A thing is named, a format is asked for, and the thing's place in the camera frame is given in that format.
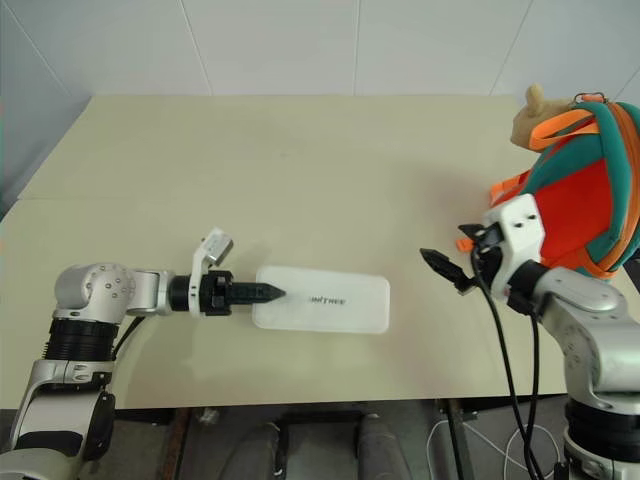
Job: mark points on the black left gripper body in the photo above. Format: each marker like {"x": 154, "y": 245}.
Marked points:
{"x": 219, "y": 295}

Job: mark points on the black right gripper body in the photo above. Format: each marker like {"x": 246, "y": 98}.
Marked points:
{"x": 489, "y": 250}

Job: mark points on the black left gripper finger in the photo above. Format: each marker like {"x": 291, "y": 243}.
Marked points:
{"x": 252, "y": 288}
{"x": 252, "y": 299}

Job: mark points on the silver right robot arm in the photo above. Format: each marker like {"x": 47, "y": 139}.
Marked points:
{"x": 590, "y": 320}

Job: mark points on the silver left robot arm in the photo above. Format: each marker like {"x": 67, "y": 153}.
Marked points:
{"x": 95, "y": 290}

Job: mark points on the white flat box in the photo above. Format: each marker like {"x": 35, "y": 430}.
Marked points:
{"x": 320, "y": 300}

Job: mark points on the orange and teal backpack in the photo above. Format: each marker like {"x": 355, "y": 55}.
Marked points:
{"x": 575, "y": 200}

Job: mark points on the beige plush animal head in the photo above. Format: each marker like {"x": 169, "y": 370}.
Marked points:
{"x": 537, "y": 120}

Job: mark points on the grey metal table leg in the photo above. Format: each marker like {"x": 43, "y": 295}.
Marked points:
{"x": 460, "y": 440}

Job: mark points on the dark rounded shape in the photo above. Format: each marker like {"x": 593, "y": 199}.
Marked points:
{"x": 380, "y": 447}

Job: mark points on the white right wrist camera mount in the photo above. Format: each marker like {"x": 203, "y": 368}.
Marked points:
{"x": 520, "y": 225}

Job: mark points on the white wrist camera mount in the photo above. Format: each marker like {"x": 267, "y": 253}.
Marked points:
{"x": 520, "y": 225}
{"x": 212, "y": 247}

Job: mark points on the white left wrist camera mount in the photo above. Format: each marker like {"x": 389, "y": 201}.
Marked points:
{"x": 212, "y": 247}

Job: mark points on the black metal frame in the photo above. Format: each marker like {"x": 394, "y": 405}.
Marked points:
{"x": 320, "y": 420}

